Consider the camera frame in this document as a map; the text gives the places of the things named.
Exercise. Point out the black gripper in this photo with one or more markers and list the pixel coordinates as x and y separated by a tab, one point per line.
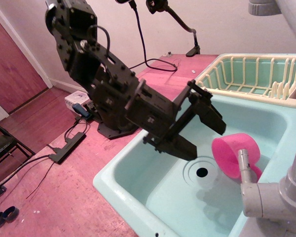
164	119

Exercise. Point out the pink plastic cup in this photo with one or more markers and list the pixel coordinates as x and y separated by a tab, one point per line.
225	152

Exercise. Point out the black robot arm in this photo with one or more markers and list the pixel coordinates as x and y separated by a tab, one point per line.
123	101

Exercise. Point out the teal toy sink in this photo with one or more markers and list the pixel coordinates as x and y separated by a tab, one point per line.
159	195

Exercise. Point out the cream dish rack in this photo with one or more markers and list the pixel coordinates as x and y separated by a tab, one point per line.
266	78

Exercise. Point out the white cardboard box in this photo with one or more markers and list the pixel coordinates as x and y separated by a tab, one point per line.
76	97

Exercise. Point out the blue adapter dongle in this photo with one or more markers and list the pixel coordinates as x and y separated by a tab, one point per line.
81	111

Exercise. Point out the black usb hub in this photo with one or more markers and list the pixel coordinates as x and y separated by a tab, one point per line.
60	154

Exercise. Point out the grey pipe faucet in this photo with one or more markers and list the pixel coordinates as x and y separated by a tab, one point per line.
270	207

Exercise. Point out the wooden door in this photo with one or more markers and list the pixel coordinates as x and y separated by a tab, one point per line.
19	81

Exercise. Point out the black metal chair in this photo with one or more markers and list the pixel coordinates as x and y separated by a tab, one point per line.
13	154

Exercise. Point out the black gooseneck camera stand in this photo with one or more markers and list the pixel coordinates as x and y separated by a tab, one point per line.
161	6

